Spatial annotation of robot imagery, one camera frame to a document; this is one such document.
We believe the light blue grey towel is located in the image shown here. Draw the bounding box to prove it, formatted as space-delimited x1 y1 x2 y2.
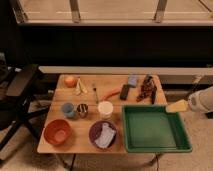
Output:
95 123 116 149

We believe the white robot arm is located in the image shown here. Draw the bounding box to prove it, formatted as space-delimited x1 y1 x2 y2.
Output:
165 86 213 113

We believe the brown patterned object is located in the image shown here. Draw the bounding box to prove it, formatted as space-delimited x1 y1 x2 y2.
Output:
136 75 157 104

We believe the green plastic tray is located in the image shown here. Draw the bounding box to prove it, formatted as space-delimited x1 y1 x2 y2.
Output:
122 105 192 153

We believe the blue sponge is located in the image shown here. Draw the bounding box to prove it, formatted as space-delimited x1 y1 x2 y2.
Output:
127 74 138 88

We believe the black rectangular block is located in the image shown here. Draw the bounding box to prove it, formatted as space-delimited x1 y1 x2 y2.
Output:
120 84 130 100

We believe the white cup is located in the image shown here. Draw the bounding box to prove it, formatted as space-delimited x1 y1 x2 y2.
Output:
97 101 114 119

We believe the orange carrot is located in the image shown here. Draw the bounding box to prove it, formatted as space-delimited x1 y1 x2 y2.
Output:
101 88 121 101

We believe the small fork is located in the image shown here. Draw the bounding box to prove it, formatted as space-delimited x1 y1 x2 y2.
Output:
92 83 99 104

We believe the purple bowl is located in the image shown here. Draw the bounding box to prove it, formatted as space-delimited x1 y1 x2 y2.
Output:
89 120 117 149

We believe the metal cup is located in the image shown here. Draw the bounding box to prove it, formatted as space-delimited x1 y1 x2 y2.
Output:
77 104 88 118

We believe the peeled banana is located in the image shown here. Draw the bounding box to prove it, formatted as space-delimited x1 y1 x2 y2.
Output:
75 78 87 95

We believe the orange apple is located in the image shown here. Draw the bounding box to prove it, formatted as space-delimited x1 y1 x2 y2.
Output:
64 76 77 88

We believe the blue cup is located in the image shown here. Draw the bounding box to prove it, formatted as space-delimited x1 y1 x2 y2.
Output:
61 103 75 118

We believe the orange bowl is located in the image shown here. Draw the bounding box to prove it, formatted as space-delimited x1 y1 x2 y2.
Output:
44 119 71 146

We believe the black office chair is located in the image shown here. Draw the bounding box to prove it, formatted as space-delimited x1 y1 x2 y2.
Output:
0 52 49 151

